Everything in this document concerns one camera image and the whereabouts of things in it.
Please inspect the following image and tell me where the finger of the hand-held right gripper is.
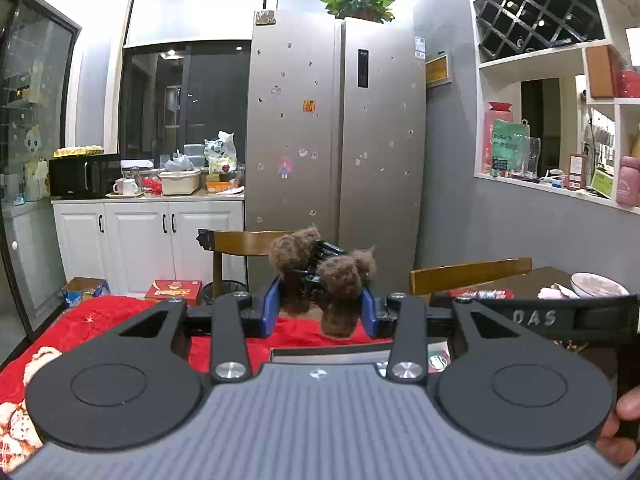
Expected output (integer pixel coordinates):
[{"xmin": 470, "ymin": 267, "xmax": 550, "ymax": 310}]
[{"xmin": 429, "ymin": 296, "xmax": 457, "ymax": 337}]

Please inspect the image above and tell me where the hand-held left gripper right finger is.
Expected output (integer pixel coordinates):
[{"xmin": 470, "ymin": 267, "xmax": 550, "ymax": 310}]
[{"xmin": 359, "ymin": 285, "xmax": 546, "ymax": 388}]

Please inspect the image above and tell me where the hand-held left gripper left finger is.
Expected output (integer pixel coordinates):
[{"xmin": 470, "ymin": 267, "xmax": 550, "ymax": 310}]
[{"xmin": 92, "ymin": 276, "xmax": 284, "ymax": 386}]

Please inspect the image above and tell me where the brown fuzzy hair clip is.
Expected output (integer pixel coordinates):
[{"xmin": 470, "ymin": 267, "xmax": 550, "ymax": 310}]
[{"xmin": 268, "ymin": 225, "xmax": 378, "ymax": 338}]

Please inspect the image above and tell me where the red snack bar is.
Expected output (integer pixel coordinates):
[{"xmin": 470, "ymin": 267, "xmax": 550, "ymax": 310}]
[{"xmin": 449, "ymin": 288, "xmax": 515, "ymax": 302}]

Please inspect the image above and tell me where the shallow black cardboard box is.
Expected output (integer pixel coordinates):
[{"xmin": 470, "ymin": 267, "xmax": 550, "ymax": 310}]
[{"xmin": 269, "ymin": 342, "xmax": 453, "ymax": 378}]

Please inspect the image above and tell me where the person's right hand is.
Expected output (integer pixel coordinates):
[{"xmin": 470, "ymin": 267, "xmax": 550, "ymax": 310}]
[{"xmin": 597, "ymin": 389, "xmax": 640, "ymax": 466}]

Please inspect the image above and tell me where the white bowl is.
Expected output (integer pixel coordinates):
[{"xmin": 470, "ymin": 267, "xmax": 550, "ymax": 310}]
[{"xmin": 571, "ymin": 272, "xmax": 630, "ymax": 298}]

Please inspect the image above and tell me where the black mesh trash bin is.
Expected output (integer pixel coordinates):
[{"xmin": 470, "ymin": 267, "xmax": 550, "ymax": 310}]
[{"xmin": 216, "ymin": 280, "xmax": 249, "ymax": 301}]

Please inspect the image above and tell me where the wooden chair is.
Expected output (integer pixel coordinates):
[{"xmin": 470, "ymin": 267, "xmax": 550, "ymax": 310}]
[
  {"xmin": 197, "ymin": 229, "xmax": 296, "ymax": 302},
  {"xmin": 409, "ymin": 257, "xmax": 533, "ymax": 297}
]

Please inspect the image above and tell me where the red gift box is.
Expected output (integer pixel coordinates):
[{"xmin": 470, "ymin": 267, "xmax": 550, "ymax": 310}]
[{"xmin": 145, "ymin": 280, "xmax": 203, "ymax": 307}]

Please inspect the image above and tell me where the green card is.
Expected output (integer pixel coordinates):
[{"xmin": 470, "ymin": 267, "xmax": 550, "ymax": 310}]
[{"xmin": 591, "ymin": 169, "xmax": 617, "ymax": 198}]

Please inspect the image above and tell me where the white shelf unit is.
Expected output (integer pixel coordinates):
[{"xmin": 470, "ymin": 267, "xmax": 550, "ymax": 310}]
[{"xmin": 465, "ymin": 0, "xmax": 640, "ymax": 208}]

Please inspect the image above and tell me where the white kitchen cabinet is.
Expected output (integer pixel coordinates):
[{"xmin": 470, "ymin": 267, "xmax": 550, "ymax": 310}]
[{"xmin": 51, "ymin": 195, "xmax": 246, "ymax": 298}]

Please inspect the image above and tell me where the silver double door refrigerator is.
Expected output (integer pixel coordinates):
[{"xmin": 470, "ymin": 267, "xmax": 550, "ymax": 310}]
[{"xmin": 244, "ymin": 8, "xmax": 427, "ymax": 291}]

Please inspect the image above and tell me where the beige plastic basin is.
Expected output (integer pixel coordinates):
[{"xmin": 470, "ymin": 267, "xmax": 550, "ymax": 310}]
[{"xmin": 159, "ymin": 169, "xmax": 202, "ymax": 196}]

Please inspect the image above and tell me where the printed plastic bag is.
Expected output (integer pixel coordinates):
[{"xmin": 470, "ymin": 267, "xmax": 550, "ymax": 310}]
[{"xmin": 204, "ymin": 131, "xmax": 237, "ymax": 176}]

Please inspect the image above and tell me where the red bear printed blanket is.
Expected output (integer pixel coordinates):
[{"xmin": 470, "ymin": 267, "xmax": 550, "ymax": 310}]
[{"xmin": 0, "ymin": 295, "xmax": 396, "ymax": 471}]

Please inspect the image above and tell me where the clear glass vase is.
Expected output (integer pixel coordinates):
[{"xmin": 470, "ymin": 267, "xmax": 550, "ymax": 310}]
[{"xmin": 525, "ymin": 137, "xmax": 542, "ymax": 178}]

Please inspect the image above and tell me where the white plastic bag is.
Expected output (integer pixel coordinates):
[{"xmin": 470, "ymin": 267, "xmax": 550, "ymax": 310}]
[{"xmin": 164, "ymin": 150, "xmax": 196, "ymax": 172}]

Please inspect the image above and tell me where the green printed bag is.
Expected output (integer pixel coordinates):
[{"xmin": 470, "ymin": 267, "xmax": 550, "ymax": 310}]
[{"xmin": 490, "ymin": 119, "xmax": 530, "ymax": 178}]

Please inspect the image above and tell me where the open cardboard box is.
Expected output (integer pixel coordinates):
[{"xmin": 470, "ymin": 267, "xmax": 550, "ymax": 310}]
[{"xmin": 61, "ymin": 277, "xmax": 111, "ymax": 308}]

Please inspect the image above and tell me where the dark kitchen window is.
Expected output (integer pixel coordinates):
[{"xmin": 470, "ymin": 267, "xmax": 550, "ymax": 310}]
[{"xmin": 120, "ymin": 40, "xmax": 252, "ymax": 161}]

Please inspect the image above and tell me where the red jar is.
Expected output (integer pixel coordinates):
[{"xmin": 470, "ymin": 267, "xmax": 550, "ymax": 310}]
[{"xmin": 615, "ymin": 65, "xmax": 640, "ymax": 98}]

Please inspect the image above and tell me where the black microwave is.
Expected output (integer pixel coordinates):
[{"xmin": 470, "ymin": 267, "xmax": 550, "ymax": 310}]
[{"xmin": 48, "ymin": 154, "xmax": 122, "ymax": 200}]

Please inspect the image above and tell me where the brown box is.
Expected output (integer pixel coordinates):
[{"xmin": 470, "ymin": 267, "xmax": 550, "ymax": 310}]
[{"xmin": 585, "ymin": 45, "xmax": 616, "ymax": 99}]

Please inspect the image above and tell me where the tray of gold chocolates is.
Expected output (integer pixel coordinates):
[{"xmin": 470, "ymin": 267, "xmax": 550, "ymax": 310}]
[{"xmin": 53, "ymin": 145, "xmax": 105, "ymax": 157}]

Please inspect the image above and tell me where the cartoon door sticker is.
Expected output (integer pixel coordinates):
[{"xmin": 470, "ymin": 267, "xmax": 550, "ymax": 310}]
[{"xmin": 22, "ymin": 127, "xmax": 43, "ymax": 161}]

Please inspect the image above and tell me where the black lattice wine rack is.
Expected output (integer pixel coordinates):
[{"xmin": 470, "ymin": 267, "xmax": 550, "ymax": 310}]
[{"xmin": 475, "ymin": 0, "xmax": 606, "ymax": 63}]

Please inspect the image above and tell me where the sliding glass door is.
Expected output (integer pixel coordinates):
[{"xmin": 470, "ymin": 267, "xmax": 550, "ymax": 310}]
[{"xmin": 0, "ymin": 0, "xmax": 82, "ymax": 341}]

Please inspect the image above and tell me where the green potted plant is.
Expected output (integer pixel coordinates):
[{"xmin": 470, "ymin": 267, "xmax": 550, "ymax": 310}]
[{"xmin": 320, "ymin": 0, "xmax": 396, "ymax": 23}]

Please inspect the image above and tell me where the yellow framed wall panel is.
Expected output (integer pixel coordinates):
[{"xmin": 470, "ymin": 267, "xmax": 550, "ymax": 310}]
[{"xmin": 425, "ymin": 52, "xmax": 452, "ymax": 86}]

